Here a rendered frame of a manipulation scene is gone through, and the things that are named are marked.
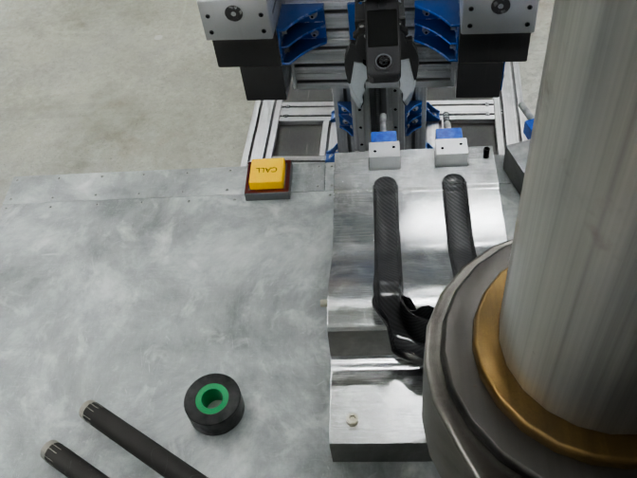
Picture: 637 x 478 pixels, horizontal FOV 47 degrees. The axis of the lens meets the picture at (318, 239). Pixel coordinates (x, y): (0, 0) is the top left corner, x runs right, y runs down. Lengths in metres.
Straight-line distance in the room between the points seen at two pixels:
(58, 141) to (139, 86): 0.39
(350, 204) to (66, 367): 0.50
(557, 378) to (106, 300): 1.08
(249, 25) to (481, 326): 1.27
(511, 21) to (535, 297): 1.27
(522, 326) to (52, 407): 1.01
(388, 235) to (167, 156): 1.62
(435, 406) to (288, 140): 2.07
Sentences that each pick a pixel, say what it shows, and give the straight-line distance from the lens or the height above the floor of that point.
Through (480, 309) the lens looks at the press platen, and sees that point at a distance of 0.23.
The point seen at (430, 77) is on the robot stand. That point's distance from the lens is 1.66.
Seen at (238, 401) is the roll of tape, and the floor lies 0.84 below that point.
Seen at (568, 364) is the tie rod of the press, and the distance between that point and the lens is 0.19.
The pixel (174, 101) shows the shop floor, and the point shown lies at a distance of 2.86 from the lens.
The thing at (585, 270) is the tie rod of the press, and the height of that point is 1.61.
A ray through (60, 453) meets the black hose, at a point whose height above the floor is 0.83.
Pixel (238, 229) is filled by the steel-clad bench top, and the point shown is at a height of 0.80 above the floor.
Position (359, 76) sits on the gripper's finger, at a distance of 1.09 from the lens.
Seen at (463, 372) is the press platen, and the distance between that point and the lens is 0.22.
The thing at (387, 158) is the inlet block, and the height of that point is 0.91.
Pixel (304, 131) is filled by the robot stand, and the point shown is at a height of 0.21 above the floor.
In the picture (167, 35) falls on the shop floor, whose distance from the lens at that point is 3.22.
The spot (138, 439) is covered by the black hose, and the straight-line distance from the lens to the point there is 1.02.
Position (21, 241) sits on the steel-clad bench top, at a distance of 1.38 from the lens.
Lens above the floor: 1.74
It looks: 50 degrees down
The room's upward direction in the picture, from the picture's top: 9 degrees counter-clockwise
